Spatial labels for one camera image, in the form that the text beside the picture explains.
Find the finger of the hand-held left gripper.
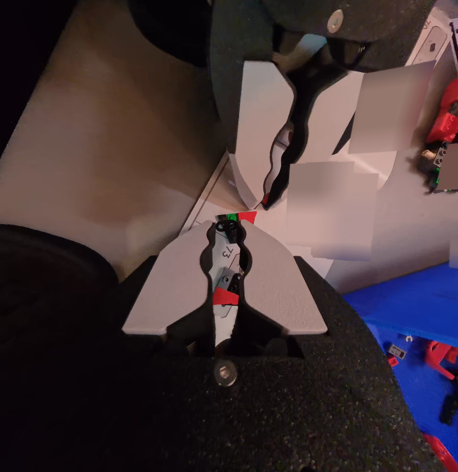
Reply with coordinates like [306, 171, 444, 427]
[228, 60, 297, 209]
[263, 71, 364, 211]

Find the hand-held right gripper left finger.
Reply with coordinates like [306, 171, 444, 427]
[122, 221, 219, 336]

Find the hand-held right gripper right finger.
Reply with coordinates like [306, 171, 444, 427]
[233, 221, 329, 336]

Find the small black brick connector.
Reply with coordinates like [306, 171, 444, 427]
[216, 220, 240, 243]

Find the white instruction booklet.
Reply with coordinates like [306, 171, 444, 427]
[178, 15, 451, 347]

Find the red toy brick car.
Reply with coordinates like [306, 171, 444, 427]
[408, 70, 458, 195]

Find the blue plastic tray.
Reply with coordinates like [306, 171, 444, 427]
[341, 260, 458, 472]

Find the large red brick part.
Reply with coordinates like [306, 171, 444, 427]
[425, 340, 458, 383]

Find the black brick part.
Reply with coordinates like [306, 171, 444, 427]
[439, 395, 458, 425]

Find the curved red brick part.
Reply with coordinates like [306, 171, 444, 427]
[423, 433, 458, 472]

